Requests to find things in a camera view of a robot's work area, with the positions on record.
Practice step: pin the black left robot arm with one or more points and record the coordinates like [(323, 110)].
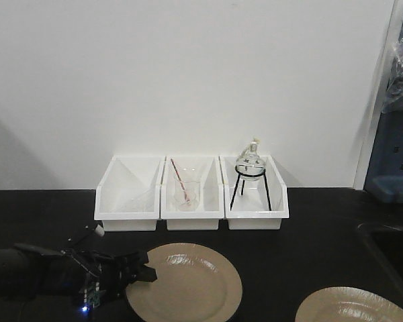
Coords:
[(27, 271)]

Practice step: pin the black sink basin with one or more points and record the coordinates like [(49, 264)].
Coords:
[(385, 243)]

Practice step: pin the glass beaker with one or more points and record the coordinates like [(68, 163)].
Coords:
[(187, 189)]

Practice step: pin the middle white storage bin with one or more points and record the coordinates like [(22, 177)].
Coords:
[(211, 204)]

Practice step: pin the right white storage bin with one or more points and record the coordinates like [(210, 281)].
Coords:
[(250, 210)]

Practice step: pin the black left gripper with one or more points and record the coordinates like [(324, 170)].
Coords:
[(94, 278)]

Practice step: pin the white storage bin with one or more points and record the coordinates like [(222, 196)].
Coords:
[(250, 210), (211, 204), (128, 196)]

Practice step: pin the black wire tripod stand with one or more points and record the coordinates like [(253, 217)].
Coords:
[(235, 191)]

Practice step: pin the left white storage bin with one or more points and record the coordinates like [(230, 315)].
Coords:
[(128, 196)]

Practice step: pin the tan plate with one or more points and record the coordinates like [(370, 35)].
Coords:
[(194, 283), (344, 303)]

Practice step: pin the blue pegboard drying rack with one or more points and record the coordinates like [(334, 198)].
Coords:
[(384, 179)]

